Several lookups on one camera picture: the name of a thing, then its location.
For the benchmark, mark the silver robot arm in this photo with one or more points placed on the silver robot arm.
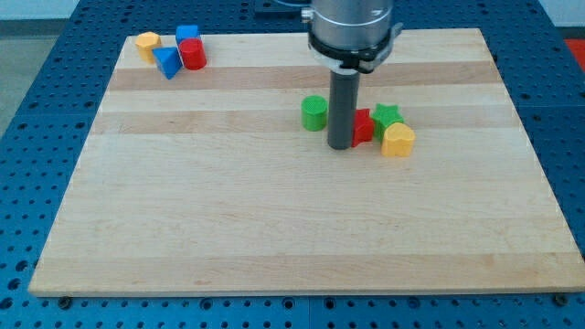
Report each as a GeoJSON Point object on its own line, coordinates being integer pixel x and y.
{"type": "Point", "coordinates": [351, 36]}

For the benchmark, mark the yellow heart block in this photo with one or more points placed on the yellow heart block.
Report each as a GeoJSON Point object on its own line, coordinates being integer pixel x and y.
{"type": "Point", "coordinates": [398, 140]}

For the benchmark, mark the green cylinder block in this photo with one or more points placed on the green cylinder block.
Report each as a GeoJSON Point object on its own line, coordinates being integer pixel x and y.
{"type": "Point", "coordinates": [314, 111]}

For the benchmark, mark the red star block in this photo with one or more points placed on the red star block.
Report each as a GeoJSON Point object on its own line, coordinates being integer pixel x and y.
{"type": "Point", "coordinates": [364, 127]}

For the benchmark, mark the light wooden board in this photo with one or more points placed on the light wooden board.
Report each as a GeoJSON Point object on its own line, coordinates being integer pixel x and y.
{"type": "Point", "coordinates": [208, 185]}

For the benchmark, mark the grey cylindrical pointer rod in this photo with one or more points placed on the grey cylindrical pointer rod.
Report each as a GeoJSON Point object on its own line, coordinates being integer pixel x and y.
{"type": "Point", "coordinates": [342, 108]}

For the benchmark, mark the green star block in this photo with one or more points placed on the green star block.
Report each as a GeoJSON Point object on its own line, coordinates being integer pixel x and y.
{"type": "Point", "coordinates": [384, 116]}

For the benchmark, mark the red cylinder block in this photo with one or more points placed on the red cylinder block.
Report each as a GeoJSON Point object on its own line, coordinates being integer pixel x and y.
{"type": "Point", "coordinates": [193, 53]}

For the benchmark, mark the blue triangle block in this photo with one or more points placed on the blue triangle block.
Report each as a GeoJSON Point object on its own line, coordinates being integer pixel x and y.
{"type": "Point", "coordinates": [168, 61]}

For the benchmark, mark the blue cube block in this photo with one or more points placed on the blue cube block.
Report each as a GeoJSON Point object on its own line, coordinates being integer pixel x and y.
{"type": "Point", "coordinates": [184, 32]}

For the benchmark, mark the yellow hexagon block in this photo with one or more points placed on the yellow hexagon block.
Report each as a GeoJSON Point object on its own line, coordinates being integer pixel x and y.
{"type": "Point", "coordinates": [145, 44]}

